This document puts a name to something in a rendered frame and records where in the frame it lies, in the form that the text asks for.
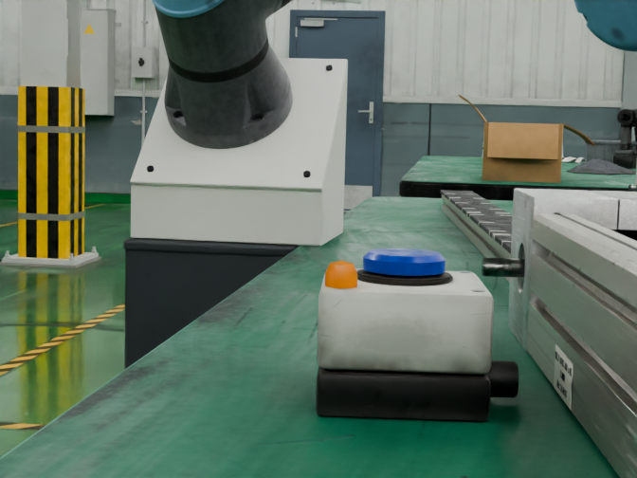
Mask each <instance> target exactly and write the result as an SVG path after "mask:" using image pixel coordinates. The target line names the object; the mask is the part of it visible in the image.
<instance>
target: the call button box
mask: <svg viewBox="0 0 637 478"><path fill-rule="evenodd" d="M356 272H357V287H354V288H332V287H327V286H325V274H324V277H323V281H322V285H321V288H320V292H319V295H318V374H317V394H316V411H317V414H319V415H321V416H340V417H367V418H393V419H420V420H446V421H473V422H483V421H486V420H487V419H488V417H489V413H490V397H513V398H515V396H516V395H517V394H518V390H519V368H518V364H517V363H516V362H515V361H506V360H492V339H493V318H494V300H493V297H492V295H491V294H490V292H489V291H488V290H487V288H486V287H485V286H484V284H483V283H482V281H481V280H480V279H479V277H478V276H477V275H476V274H475V273H472V272H471V271H445V273H442V274H436V275H423V276H395V275H388V274H380V273H373V272H369V271H366V270H364V269H363V268H356Z"/></svg>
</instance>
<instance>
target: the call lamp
mask: <svg viewBox="0 0 637 478"><path fill-rule="evenodd" d="M325 286H327V287H332V288H354V287H357V272H356V269H355V265H354V264H353V263H349V262H345V261H342V260H341V261H337V262H333V263H330V264H329V266H328V268H327V270H326V272H325Z"/></svg>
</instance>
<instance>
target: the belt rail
mask: <svg viewBox="0 0 637 478"><path fill-rule="evenodd" d="M442 199H443V200H444V201H445V202H446V203H445V204H444V203H442V206H441V210H442V211H443V212H444V213H445V214H446V215H447V217H448V218H449V219H450V220H451V221H452V222H453V223H454V224H455V225H456V226H457V227H458V228H459V229H460V230H461V232H462V233H463V234H464V235H465V236H466V237H467V238H468V239H469V240H470V241H471V242H472V243H473V244H474V246H475V247H476V248H477V249H478V250H479V251H480V252H481V253H482V254H483V255H484V256H485V257H486V258H511V254H510V253H509V252H508V251H507V250H506V249H505V248H503V247H502V246H501V245H500V244H499V243H498V242H496V241H495V240H494V239H493V238H492V237H491V236H490V235H488V234H487V233H486V232H485V231H484V230H482V229H481V228H480V227H479V226H478V225H477V224H476V223H474V222H473V221H472V220H471V219H470V218H469V217H468V216H466V215H465V214H464V213H463V212H462V211H460V210H459V209H458V208H457V207H456V206H455V205H454V204H452V203H451V202H450V201H449V200H448V199H447V198H446V197H444V196H443V195H442Z"/></svg>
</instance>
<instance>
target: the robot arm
mask: <svg viewBox="0 0 637 478"><path fill-rule="evenodd" d="M291 1H293V0H152V2H153V3H154V5H155V11H156V15H157V19H158V23H159V26H160V30H161V34H162V38H163V42H164V46H165V49H166V52H167V56H168V60H169V69H168V76H167V82H166V89H165V96H164V104H165V109H166V113H167V117H168V121H169V124H170V125H171V127H172V129H173V130H174V132H175V133H176V134H177V135H178V136H179V137H181V138H182V139H184V140H186V141H187V142H188V143H191V144H193V145H196V146H200V147H204V148H210V149H230V148H237V147H242V146H246V145H248V144H251V143H254V142H256V141H259V140H261V139H263V138H265V137H267V136H269V135H270V134H272V133H273V132H274V131H276V130H277V129H278V128H279V127H280V126H281V125H282V124H283V123H284V121H285V120H286V118H287V117H288V115H289V113H290V111H291V108H292V103H293V96H292V89H291V83H290V80H289V77H288V75H287V73H286V71H285V69H284V68H283V66H282V64H281V62H280V60H279V59H278V57H277V56H276V54H275V52H274V51H273V49H272V47H271V46H270V44H269V43H268V37H267V31H266V24H265V20H266V19H267V17H269V16H270V15H272V14H273V13H275V12H276V11H278V10H279V9H281V8H283V7H284V6H286V5H287V4H288V3H290V2H291ZM574 4H575V7H576V9H577V11H578V12H579V13H582V14H583V16H584V18H585V19H586V21H587V24H586V26H587V28H588V29H589V30H590V31H591V32H592V33H593V34H594V35H595V36H596V37H597V38H598V39H600V40H601V41H603V42H604V43H606V44H608V45H610V46H613V47H615V48H618V49H622V50H625V51H637V0H574Z"/></svg>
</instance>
